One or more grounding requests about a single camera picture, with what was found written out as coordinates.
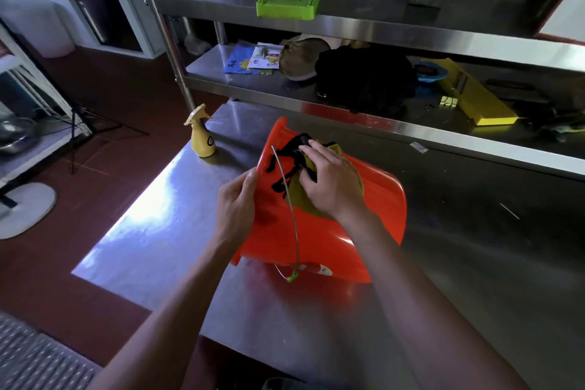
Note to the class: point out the person's left hand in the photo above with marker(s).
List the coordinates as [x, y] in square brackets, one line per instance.
[235, 211]

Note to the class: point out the person's right hand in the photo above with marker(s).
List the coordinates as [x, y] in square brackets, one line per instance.
[336, 186]

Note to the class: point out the person's right thumb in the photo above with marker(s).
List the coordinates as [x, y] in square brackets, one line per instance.
[310, 195]

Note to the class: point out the person's left thumb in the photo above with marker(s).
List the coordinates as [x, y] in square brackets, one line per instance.
[251, 188]

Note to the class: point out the person's right middle finger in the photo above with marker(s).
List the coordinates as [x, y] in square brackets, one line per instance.
[325, 152]

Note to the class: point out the yellow cloth with black pattern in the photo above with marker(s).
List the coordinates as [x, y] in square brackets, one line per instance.
[301, 202]

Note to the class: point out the orange plastic bucket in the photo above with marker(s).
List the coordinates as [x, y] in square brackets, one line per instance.
[320, 239]

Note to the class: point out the person's right forearm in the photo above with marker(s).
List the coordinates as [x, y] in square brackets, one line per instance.
[420, 312]

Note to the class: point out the person's left forearm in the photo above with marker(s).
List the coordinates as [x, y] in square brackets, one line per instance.
[173, 316]

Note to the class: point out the yellow spray bottle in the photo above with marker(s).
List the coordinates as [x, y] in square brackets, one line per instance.
[202, 140]

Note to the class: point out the black cloth bundle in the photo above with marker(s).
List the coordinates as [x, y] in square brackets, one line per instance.
[365, 79]

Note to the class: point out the small clear tape piece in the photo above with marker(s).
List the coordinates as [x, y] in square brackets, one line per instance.
[418, 147]

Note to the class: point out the khaki cap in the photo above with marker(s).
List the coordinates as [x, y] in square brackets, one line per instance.
[299, 60]

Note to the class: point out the white printed leaflet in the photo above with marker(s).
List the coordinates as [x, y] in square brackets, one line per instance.
[265, 56]

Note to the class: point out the stainless steel shelf rack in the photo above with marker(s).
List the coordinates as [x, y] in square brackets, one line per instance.
[365, 33]

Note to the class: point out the blue paper sheet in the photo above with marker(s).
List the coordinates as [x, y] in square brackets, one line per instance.
[235, 63]

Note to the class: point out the blue round dish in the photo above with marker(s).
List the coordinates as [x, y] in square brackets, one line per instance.
[429, 72]

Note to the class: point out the yellow vegetable slicer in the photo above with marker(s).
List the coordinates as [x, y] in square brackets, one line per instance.
[475, 99]

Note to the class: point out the black tripod stand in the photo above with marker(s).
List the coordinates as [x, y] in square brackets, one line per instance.
[73, 138]

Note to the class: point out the white framed glass door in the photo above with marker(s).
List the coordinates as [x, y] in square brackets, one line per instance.
[123, 1]

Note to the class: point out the white round fan base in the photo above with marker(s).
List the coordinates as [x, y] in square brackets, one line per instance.
[23, 209]

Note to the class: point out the metal bowl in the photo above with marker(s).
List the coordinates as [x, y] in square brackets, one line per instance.
[16, 133]

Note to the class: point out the white plastic bin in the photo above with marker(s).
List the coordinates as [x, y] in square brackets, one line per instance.
[41, 31]

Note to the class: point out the grey ribbed floor mat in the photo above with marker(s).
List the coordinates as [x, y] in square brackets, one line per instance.
[36, 357]

